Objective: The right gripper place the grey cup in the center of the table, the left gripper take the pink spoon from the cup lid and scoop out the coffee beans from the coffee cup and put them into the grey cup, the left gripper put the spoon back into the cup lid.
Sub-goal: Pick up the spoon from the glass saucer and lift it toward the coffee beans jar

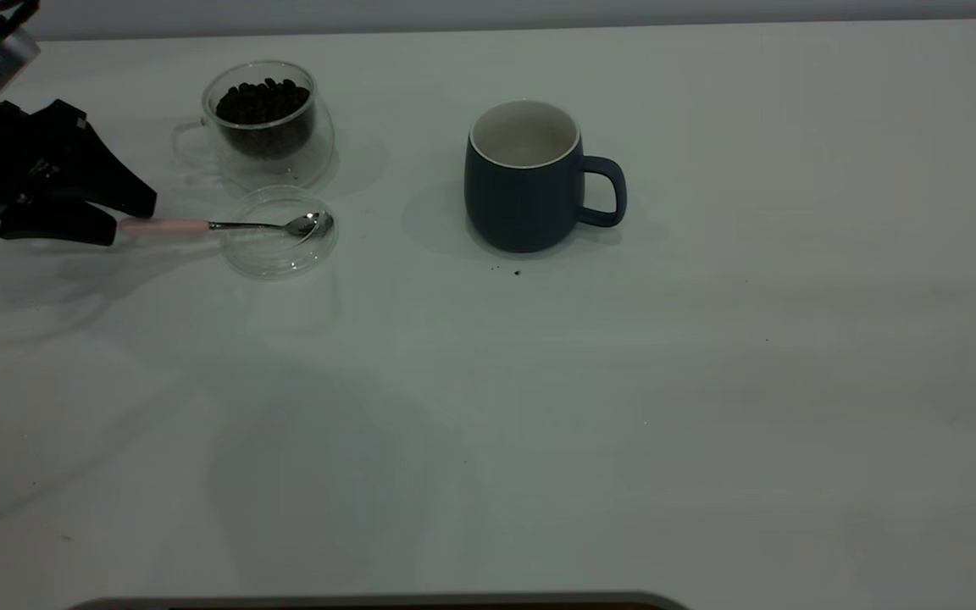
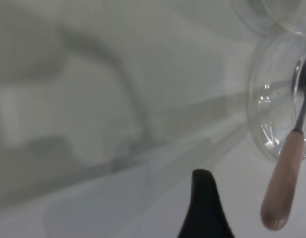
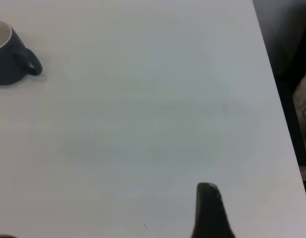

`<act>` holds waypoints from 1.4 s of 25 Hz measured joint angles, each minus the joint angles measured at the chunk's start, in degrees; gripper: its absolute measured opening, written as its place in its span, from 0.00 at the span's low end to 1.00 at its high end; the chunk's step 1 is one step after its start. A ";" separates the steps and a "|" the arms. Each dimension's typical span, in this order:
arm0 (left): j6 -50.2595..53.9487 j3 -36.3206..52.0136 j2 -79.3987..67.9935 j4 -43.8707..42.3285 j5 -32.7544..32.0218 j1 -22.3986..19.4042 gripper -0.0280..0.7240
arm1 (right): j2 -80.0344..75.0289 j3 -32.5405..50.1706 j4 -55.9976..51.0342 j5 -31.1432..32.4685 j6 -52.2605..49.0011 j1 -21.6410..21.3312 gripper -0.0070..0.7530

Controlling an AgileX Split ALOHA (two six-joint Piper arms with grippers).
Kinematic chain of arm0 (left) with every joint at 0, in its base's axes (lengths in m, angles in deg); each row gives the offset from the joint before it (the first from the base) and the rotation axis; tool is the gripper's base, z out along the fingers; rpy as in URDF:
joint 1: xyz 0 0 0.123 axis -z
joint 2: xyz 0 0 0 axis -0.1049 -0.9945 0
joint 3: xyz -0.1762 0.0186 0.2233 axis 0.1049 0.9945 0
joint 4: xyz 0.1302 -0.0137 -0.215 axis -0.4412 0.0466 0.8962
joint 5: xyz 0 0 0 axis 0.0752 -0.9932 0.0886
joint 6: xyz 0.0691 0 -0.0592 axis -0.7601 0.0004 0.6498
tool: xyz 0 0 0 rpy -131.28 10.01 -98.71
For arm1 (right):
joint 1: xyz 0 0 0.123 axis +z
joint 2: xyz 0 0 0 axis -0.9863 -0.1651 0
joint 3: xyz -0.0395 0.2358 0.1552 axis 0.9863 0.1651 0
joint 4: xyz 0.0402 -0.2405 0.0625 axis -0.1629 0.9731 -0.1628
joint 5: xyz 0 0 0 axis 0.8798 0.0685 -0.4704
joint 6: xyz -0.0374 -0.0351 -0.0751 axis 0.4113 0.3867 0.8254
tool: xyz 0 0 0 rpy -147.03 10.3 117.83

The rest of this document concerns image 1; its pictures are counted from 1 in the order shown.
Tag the coffee bean pile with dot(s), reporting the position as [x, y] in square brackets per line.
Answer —
[263, 114]

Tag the clear glass lid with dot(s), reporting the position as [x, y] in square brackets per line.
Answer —
[276, 254]

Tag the grey ceramic mug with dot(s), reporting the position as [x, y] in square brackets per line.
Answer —
[522, 207]

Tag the clear glass cup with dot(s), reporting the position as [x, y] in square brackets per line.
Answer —
[318, 144]

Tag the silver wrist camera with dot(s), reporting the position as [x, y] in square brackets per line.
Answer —
[5, 59]

